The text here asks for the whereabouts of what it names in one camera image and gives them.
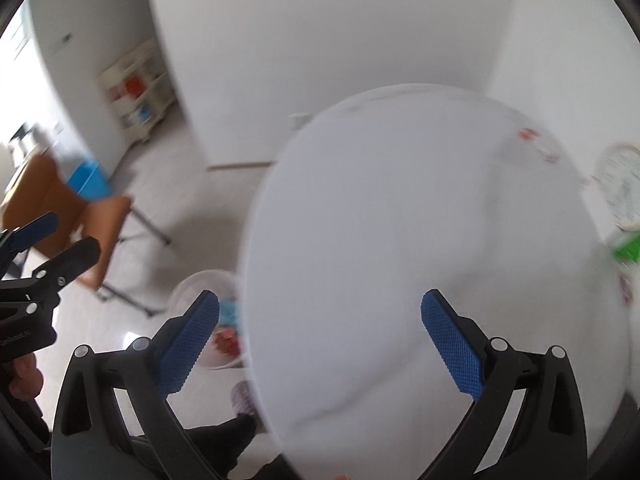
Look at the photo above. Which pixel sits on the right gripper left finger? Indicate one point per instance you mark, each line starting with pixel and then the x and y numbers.
pixel 90 439

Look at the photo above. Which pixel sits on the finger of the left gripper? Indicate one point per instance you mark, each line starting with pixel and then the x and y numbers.
pixel 15 241
pixel 65 267

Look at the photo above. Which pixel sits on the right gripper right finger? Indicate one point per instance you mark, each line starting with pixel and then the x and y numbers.
pixel 548 439

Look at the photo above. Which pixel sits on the red and brown wrapper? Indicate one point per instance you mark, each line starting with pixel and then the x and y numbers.
pixel 226 343

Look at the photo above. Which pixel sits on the blue surgical face mask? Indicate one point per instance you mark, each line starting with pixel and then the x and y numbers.
pixel 229 313

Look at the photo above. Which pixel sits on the white plastic trash basket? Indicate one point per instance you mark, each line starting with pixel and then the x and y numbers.
pixel 205 289

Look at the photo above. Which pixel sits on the person's left hand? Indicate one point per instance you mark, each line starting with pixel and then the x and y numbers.
pixel 26 380

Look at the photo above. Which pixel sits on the brown leather chair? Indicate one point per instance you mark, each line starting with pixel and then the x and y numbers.
pixel 38 189

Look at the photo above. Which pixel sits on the blue plastic bin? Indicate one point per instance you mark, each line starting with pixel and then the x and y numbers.
pixel 89 182

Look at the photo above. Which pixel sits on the left grey slipper foot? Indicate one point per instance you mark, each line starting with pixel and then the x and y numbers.
pixel 242 401

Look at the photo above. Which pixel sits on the red packaged item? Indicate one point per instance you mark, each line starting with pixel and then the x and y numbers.
pixel 626 281

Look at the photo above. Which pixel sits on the cream storage shelf cart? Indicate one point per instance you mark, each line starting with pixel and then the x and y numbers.
pixel 139 91

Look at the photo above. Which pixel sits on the green snack bag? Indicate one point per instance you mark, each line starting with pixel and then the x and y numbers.
pixel 625 248

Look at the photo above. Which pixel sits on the red white small box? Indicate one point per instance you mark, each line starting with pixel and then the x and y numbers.
pixel 534 138

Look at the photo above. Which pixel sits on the white round wall clock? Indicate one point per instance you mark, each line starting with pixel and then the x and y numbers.
pixel 617 176

